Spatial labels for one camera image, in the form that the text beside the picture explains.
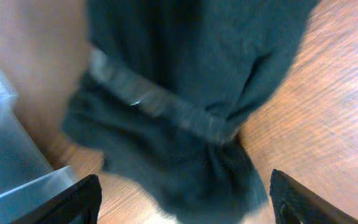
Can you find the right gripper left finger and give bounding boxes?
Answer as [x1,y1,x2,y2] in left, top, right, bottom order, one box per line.
[12,174,102,224]

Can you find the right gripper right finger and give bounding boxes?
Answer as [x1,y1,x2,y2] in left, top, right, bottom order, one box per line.
[270,169,358,224]

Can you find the dark grey garment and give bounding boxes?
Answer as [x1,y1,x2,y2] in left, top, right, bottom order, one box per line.
[62,0,317,223]

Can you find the clear plastic storage bin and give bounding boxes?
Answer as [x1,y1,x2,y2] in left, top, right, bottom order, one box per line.
[0,70,78,223]

